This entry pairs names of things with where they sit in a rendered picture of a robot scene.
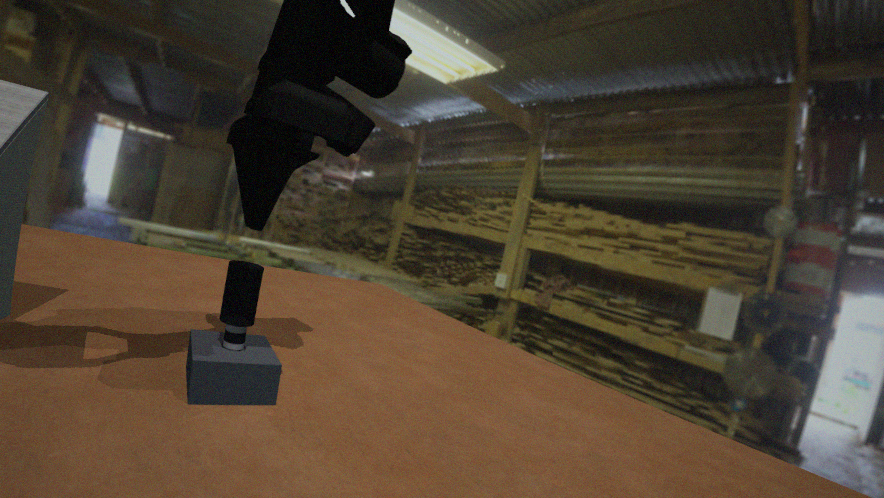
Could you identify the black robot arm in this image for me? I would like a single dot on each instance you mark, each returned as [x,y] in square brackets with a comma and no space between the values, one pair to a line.
[367,55]

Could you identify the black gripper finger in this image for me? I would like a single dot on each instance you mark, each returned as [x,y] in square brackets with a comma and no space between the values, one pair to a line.
[239,168]
[267,166]

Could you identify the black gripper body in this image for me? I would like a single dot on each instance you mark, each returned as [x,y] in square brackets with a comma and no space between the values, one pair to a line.
[286,105]

